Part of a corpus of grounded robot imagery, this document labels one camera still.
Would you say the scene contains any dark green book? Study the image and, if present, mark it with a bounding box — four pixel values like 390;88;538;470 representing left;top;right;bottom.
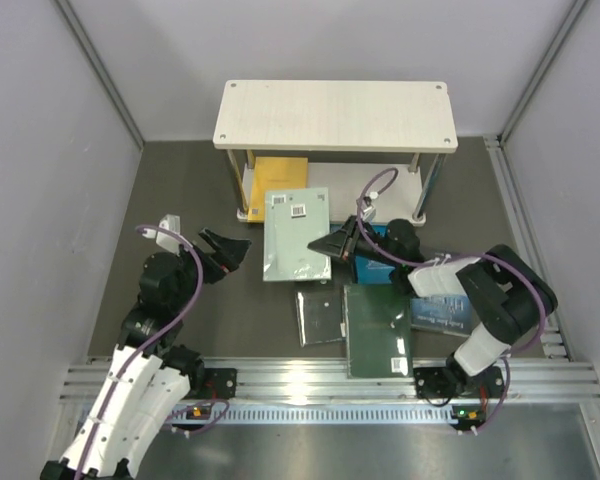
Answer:
343;284;413;379

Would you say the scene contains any yellow Little Prince book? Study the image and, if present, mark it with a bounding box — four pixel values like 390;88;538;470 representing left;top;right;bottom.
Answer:
247;157;308;223

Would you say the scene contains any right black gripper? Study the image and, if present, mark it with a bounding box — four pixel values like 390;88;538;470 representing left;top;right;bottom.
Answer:
310;214;401;268

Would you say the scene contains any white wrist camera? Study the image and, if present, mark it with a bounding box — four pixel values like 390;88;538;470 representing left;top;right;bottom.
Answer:
359;191;379;222
154;213;184;254

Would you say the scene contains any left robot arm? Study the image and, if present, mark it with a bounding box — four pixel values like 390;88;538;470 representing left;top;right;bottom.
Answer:
40;215;251;479

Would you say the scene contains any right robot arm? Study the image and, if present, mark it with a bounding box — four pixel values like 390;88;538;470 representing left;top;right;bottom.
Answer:
307;215;558;397

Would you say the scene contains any dark blue Wuthering Heights book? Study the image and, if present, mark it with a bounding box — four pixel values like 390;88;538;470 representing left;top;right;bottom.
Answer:
410;295;474;337

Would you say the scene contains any bright blue book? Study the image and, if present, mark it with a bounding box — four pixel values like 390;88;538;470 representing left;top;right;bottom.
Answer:
329;223;396;286

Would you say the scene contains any pale grey-green book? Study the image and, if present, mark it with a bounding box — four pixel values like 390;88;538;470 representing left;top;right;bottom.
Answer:
263;187;332;282

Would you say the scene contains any aluminium front rail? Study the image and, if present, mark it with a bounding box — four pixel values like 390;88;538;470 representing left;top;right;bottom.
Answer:
59;355;600;406

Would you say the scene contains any black glossy book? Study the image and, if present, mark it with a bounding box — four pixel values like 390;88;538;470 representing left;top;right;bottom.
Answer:
295;287;346;347

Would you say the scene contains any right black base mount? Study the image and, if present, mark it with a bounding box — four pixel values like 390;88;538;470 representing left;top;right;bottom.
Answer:
414;366;505;404

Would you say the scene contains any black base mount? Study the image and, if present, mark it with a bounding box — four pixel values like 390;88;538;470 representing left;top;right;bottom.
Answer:
414;366;505;404
193;368;238;400

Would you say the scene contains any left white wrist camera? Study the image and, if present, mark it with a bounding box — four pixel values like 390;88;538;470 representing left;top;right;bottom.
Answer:
154;213;184;254

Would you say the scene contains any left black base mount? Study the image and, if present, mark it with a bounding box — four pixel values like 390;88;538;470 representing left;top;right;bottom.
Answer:
193;368;238;400

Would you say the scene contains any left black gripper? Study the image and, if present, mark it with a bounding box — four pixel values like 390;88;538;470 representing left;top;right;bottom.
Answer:
171;227;251;311

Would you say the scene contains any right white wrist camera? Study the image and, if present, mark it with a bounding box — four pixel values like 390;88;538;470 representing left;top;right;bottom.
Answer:
359;191;379;222

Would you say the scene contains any white two-tier shelf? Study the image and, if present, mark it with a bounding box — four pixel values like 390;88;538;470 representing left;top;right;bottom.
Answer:
213;80;458;226

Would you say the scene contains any slotted cable duct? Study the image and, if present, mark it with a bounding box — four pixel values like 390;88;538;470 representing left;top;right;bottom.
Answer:
161;402;468;426

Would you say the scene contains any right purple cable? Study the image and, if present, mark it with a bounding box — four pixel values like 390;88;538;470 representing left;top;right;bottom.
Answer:
354;166;549;351

